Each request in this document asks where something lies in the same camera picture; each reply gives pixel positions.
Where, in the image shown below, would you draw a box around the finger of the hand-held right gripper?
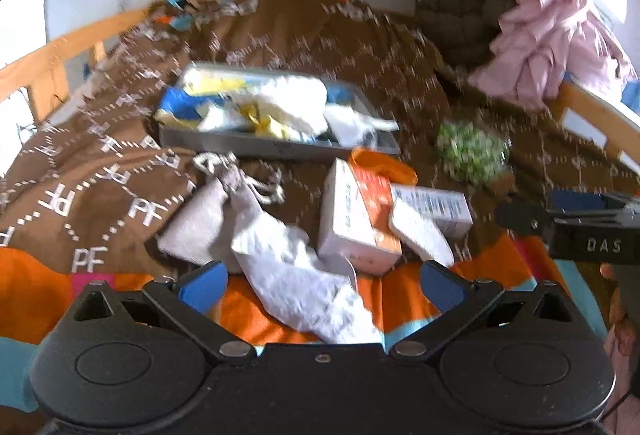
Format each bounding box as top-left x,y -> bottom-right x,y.
495,202 -> 555,236
547,190 -> 640,216

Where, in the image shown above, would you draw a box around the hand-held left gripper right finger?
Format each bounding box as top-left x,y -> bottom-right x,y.
389,259 -> 577,362

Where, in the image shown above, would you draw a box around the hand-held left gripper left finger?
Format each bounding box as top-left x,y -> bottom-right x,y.
64,260 -> 258,363

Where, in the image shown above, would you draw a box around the grey fabric pouch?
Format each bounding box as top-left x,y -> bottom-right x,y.
156,152 -> 288,268

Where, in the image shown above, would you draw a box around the light grey cloth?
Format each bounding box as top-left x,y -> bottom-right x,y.
231,195 -> 383,346

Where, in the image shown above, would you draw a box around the orange bowl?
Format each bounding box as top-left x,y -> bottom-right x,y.
349,147 -> 420,188

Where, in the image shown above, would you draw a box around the grey metal tray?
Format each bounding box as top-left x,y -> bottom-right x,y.
150,61 -> 403,160

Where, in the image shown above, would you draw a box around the yellow sock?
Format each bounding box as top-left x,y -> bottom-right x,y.
240,104 -> 301,142

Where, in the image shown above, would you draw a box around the white sock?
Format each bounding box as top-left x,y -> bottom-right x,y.
322,105 -> 398,150

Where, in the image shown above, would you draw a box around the cream towel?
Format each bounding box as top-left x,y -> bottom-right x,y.
197,77 -> 333,143

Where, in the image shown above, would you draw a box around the person's right hand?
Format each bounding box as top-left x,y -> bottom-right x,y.
599,262 -> 640,373

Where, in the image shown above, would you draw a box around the jar of green candies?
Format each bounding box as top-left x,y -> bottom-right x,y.
434,121 -> 512,186

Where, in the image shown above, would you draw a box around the white box with blue print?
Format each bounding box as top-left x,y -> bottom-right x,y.
387,182 -> 475,266

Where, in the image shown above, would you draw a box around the white and orange box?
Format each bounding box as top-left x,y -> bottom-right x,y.
317,158 -> 405,276

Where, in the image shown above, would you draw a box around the pink garment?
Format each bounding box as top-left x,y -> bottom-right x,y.
467,0 -> 638,112

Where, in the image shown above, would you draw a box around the brown printed blanket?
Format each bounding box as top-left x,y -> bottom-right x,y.
0,0 -> 640,416

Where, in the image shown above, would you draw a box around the window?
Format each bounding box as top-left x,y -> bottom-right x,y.
0,0 -> 48,126

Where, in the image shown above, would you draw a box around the wooden bed rail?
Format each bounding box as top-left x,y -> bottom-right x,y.
0,7 -> 151,126
547,80 -> 640,176

